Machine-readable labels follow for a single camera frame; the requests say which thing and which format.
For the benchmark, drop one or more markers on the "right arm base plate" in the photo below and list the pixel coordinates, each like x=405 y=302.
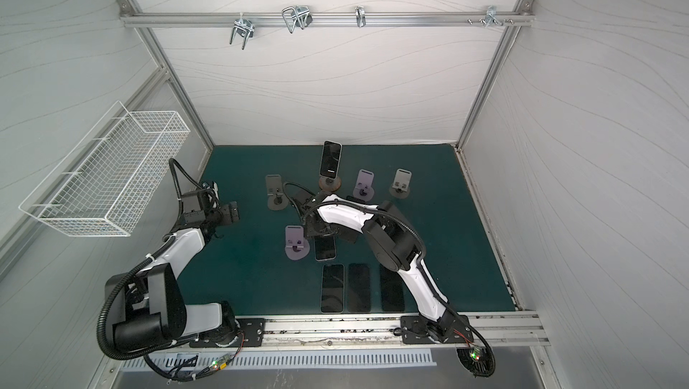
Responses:
x=416 y=329

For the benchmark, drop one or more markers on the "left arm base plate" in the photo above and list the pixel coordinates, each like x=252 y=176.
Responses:
x=250 y=332

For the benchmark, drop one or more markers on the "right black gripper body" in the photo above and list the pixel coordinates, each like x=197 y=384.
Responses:
x=316 y=229

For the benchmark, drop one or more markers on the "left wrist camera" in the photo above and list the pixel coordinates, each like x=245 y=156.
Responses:
x=199 y=206

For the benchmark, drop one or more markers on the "aluminium crossbar rail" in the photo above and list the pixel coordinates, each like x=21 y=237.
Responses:
x=320 y=19

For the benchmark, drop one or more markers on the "metal clamp small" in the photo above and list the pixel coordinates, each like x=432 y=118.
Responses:
x=360 y=17

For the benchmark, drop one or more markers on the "white wire basket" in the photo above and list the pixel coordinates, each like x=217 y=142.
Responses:
x=101 y=188

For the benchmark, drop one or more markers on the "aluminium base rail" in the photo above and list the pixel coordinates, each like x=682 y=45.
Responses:
x=375 y=331

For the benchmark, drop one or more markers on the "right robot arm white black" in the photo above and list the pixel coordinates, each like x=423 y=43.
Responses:
x=396 y=245

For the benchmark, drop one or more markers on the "metal u-bolt clamp left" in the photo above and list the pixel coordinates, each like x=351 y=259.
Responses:
x=243 y=30

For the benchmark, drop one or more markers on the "lilac round stand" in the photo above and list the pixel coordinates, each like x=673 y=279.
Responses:
x=297 y=246
x=363 y=186

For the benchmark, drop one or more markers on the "grey round stand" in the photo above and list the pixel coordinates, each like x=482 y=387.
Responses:
x=400 y=187
x=276 y=198

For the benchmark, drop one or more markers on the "metal u-bolt clamp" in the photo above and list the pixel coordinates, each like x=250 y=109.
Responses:
x=243 y=30
x=297 y=17

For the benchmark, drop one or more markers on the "metal bracket right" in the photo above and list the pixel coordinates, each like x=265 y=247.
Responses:
x=491 y=19

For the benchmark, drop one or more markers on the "wooden round stand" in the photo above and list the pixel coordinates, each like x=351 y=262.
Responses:
x=328 y=184

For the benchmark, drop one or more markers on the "metal u-bolt clamp middle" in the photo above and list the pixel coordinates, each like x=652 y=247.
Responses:
x=297 y=17

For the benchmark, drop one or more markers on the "grey round stand right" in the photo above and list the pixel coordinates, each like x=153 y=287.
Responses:
x=400 y=187

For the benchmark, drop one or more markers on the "white slotted cable duct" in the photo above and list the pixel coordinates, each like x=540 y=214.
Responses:
x=274 y=360

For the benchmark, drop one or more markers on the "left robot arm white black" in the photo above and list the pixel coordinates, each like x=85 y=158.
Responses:
x=144 y=310

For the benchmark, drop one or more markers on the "grey round stand left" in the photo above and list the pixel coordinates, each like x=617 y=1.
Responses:
x=276 y=198

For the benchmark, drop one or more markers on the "lilac front round stand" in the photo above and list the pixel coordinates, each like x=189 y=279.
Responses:
x=297 y=246

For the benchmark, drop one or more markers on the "lilac rear round stand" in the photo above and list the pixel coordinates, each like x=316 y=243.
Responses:
x=363 y=186

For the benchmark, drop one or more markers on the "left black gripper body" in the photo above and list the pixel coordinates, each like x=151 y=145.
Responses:
x=223 y=215

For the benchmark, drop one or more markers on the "phone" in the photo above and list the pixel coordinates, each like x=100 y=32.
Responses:
x=332 y=289
x=358 y=288
x=330 y=159
x=392 y=297
x=325 y=248

